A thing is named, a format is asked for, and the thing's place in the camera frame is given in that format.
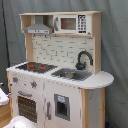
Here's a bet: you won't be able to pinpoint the grey metal sink basin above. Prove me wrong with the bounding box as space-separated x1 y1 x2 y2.
52 68 92 81

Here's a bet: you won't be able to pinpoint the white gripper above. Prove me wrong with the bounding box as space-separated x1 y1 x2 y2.
0 88 9 106

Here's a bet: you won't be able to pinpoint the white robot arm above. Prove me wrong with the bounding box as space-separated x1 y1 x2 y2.
0 88 36 128

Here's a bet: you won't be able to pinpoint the black toy faucet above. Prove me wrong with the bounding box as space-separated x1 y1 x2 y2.
75 51 93 70

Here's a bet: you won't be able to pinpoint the wooden toy kitchen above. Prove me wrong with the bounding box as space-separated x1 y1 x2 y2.
7 11 114 128

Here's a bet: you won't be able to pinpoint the grey range hood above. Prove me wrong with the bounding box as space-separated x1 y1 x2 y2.
24 16 53 34

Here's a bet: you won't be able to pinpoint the white oven door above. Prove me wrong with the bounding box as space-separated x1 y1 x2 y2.
11 87 44 128

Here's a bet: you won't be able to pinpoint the white cabinet door dispenser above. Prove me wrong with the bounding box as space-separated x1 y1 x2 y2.
45 82 82 128

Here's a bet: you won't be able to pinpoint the white toy microwave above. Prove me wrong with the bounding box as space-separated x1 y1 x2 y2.
54 14 91 34

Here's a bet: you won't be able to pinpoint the black stovetop red burners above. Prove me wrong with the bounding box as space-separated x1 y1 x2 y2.
18 62 55 73

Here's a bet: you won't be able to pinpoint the left red stove knob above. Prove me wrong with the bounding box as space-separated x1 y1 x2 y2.
13 77 18 83

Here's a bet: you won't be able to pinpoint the red stove knob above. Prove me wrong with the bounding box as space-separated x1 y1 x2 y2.
31 81 37 88
13 77 18 83

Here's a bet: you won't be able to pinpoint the right red stove knob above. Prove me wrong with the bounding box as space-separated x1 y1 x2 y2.
31 81 37 88

